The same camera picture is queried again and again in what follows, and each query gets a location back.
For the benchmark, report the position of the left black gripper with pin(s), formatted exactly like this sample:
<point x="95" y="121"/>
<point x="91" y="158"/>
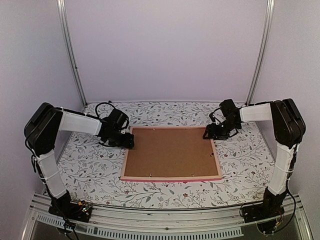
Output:
<point x="128" y="143"/>

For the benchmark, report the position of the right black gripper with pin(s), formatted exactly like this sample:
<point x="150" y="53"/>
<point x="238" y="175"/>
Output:
<point x="209" y="128"/>

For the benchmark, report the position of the brown cardboard backing board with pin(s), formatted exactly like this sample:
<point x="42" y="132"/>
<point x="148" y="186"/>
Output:
<point x="170" y="152"/>

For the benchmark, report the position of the pink wooden picture frame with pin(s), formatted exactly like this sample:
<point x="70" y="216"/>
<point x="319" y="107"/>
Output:
<point x="170" y="178"/>

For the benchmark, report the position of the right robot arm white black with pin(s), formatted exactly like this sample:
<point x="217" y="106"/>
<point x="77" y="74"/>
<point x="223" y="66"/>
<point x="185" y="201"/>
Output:
<point x="288" y="128"/>

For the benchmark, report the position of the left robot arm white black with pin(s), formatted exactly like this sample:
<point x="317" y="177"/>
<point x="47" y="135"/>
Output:
<point x="43" y="127"/>

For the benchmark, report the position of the floral patterned table mat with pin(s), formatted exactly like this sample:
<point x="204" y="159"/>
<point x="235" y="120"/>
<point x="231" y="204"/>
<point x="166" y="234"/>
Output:
<point x="91" y="172"/>

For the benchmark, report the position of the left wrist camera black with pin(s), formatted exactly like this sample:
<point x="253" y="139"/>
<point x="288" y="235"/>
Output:
<point x="118" y="119"/>

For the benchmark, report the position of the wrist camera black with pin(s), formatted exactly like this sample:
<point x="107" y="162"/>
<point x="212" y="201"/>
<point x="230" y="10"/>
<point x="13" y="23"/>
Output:
<point x="226" y="107"/>
<point x="118" y="119"/>

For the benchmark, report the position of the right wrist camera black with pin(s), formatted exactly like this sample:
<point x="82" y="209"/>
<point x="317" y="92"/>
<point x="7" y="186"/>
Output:
<point x="226" y="107"/>

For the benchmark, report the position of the aluminium front rail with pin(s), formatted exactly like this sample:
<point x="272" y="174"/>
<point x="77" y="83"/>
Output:
<point x="123" y="223"/>

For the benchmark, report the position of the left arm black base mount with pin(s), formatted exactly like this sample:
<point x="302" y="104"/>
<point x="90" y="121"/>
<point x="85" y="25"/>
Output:
<point x="63" y="207"/>

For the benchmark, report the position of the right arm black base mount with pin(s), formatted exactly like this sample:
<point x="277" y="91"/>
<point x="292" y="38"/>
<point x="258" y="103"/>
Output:
<point x="271" y="207"/>

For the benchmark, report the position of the right aluminium corner post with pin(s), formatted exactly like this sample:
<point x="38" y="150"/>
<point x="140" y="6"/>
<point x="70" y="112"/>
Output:
<point x="262" y="50"/>

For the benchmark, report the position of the aluminium corner post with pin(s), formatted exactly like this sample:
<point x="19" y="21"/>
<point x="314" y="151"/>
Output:
<point x="262" y="50"/>
<point x="61" y="5"/>

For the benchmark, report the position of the left aluminium corner post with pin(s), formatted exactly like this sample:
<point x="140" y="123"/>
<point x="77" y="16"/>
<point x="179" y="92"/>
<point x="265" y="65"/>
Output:
<point x="61" y="5"/>

